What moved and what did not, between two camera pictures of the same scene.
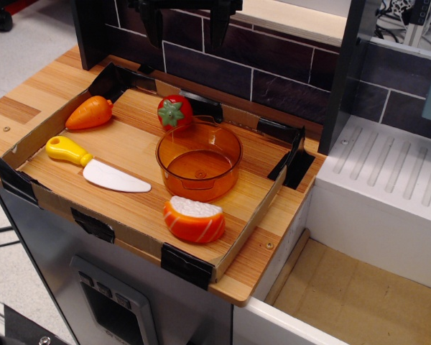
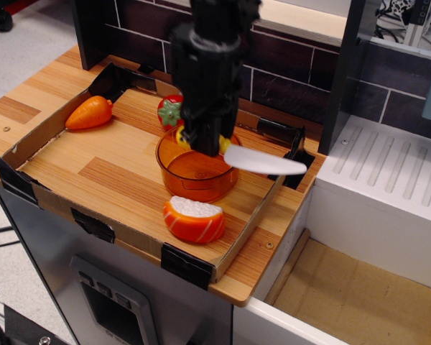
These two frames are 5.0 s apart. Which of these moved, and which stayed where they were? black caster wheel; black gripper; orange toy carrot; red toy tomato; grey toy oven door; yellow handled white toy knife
Moved: black gripper; yellow handled white toy knife
Stayed: red toy tomato; orange toy carrot; black caster wheel; grey toy oven door
